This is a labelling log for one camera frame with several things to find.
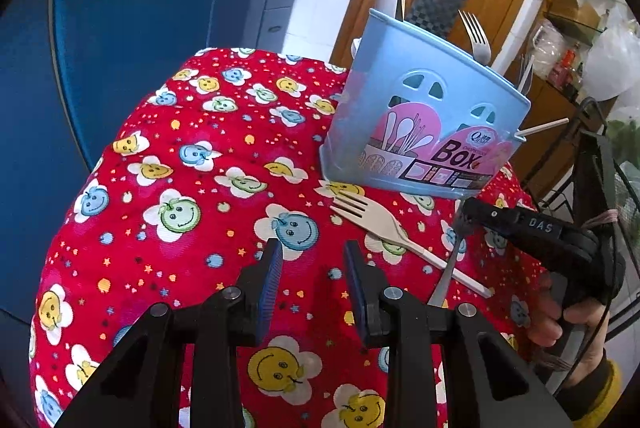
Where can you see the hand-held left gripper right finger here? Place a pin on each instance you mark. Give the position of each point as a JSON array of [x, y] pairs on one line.
[[362, 293]]

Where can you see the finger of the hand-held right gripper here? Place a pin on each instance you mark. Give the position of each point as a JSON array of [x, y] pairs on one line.
[[487, 218]]

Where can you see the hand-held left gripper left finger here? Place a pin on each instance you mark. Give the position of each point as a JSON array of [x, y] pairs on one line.
[[270, 293]]

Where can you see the metal fork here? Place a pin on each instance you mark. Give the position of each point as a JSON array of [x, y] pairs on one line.
[[480, 48], [452, 268]]

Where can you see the beige plastic fork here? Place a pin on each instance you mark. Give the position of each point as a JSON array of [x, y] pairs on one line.
[[380, 223]]

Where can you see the pale beige chopstick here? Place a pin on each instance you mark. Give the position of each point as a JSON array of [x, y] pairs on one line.
[[545, 126]]

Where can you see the light blue utensil box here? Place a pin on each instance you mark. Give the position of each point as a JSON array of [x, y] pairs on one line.
[[370, 73]]

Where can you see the person's right forearm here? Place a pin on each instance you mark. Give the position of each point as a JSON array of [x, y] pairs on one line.
[[595, 388]]

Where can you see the person's right hand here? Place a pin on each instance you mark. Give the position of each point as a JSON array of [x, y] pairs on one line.
[[547, 323]]

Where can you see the red smiley-print tablecloth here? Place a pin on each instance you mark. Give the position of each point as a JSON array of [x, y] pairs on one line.
[[200, 258]]

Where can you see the green leafy vegetable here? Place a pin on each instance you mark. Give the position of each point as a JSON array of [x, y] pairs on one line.
[[625, 138]]

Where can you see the wooden shelf unit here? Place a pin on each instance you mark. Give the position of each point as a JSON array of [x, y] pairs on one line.
[[550, 108]]

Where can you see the red sauce bottle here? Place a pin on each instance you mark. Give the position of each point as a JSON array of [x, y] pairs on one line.
[[567, 68]]

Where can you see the white plastic bag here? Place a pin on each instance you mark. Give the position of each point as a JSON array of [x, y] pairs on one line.
[[610, 53]]

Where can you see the blue kitchen cabinet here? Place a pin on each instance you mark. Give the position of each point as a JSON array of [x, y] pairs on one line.
[[150, 33]]

